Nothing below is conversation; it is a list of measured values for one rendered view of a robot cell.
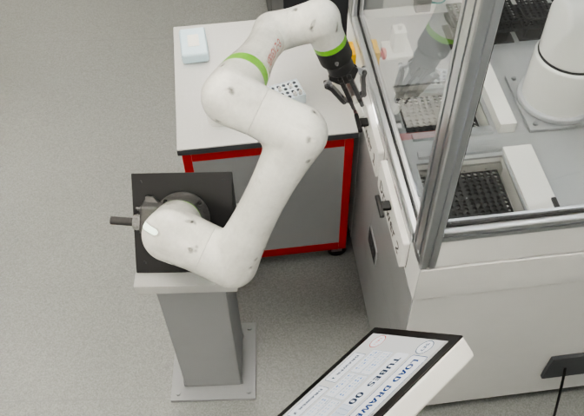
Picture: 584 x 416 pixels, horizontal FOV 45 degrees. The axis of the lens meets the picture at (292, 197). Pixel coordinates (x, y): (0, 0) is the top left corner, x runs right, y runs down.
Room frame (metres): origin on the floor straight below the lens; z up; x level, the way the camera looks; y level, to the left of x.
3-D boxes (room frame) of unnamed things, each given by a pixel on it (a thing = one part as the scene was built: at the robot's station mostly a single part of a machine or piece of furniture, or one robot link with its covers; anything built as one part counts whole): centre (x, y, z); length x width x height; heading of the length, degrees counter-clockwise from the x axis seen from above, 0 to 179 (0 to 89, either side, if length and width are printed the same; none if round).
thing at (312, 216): (1.85, 0.10, 0.38); 0.62 x 0.58 x 0.76; 6
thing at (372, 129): (1.47, -0.24, 0.87); 0.29 x 0.02 x 0.11; 6
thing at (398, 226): (1.16, -0.27, 0.87); 0.29 x 0.02 x 0.11; 6
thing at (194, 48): (2.00, 0.33, 0.78); 0.15 x 0.10 x 0.04; 9
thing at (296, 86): (1.73, 0.02, 0.78); 0.12 x 0.08 x 0.04; 110
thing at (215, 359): (1.15, 0.30, 0.38); 0.30 x 0.30 x 0.76; 0
